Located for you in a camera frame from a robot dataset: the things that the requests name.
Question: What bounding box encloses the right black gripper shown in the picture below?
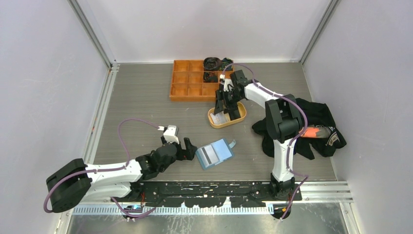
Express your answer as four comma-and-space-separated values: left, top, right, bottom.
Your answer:
214, 89, 243, 115

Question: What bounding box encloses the white patterned card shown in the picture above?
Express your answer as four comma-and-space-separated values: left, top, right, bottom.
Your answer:
210, 112, 229, 125

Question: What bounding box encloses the black and white card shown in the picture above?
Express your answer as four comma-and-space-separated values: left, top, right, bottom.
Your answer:
196, 145, 219, 167

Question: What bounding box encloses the blue leather card holder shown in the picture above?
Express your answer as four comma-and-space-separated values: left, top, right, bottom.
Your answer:
195, 138, 236, 170

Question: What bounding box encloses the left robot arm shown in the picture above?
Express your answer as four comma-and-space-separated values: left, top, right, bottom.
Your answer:
43, 137, 198, 213

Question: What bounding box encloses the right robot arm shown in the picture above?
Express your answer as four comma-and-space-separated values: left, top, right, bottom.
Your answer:
214, 70, 307, 200

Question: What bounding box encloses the oval wooden tray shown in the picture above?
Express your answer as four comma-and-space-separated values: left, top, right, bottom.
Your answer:
207, 102, 246, 129

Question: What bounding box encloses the dark rolled sock middle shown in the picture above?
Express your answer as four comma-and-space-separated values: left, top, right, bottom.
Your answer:
203, 72, 218, 83

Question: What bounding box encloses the dark rolled sock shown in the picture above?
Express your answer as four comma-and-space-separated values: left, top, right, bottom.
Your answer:
203, 57, 222, 71
203, 72, 218, 83

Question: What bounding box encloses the orange compartment organizer tray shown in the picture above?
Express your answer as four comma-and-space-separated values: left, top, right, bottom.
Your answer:
169, 60, 222, 102

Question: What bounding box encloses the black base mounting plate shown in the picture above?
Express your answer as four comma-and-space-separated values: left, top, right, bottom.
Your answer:
116, 181, 302, 208

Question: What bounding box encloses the dark rolled sock top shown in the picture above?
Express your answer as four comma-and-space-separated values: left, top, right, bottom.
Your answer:
203, 57, 222, 71

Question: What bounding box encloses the green rolled sock top right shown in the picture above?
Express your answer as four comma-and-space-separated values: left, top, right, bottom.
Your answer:
219, 58, 233, 71

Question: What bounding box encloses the black garment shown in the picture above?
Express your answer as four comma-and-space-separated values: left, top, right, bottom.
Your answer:
251, 97, 347, 160

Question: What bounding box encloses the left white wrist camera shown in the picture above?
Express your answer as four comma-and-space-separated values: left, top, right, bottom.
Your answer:
157, 125, 180, 144

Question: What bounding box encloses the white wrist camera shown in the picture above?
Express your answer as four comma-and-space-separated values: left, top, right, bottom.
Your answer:
219, 74, 234, 92
157, 125, 180, 144

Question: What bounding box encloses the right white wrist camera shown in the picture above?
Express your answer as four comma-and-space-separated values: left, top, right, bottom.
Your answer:
219, 74, 234, 92

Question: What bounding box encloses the aluminium frame rail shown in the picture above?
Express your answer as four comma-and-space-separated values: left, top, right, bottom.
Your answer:
59, 180, 354, 216

